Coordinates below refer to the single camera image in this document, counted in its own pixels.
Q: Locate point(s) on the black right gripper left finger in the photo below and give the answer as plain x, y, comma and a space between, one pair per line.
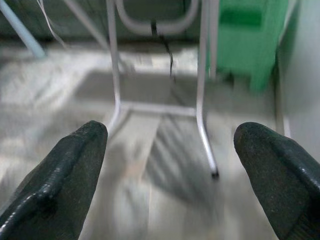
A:
62, 180

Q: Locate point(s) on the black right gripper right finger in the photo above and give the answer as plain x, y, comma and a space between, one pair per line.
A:
277, 175

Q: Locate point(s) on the green plastic stool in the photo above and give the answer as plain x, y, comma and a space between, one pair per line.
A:
245, 45

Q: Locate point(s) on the light blue pipe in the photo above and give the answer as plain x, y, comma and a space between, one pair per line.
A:
22, 32

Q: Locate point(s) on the white metal table leg frame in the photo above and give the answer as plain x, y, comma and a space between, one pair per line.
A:
115, 75

